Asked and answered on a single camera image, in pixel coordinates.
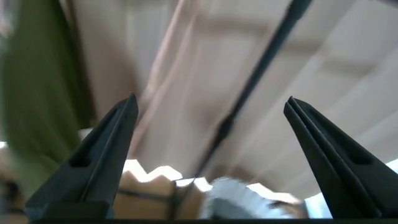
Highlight black clothes rack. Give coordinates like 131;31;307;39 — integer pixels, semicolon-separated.
118;0;313;219

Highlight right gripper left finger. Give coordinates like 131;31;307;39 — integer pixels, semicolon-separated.
25;92;140;221

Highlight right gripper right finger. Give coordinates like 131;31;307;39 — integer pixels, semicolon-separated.
283;95;398;219

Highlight pale grey shorts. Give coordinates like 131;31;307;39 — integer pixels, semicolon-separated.
198;177;308;219

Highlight green long-sleeved shirt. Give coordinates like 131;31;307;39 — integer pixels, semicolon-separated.
0;0;94;200

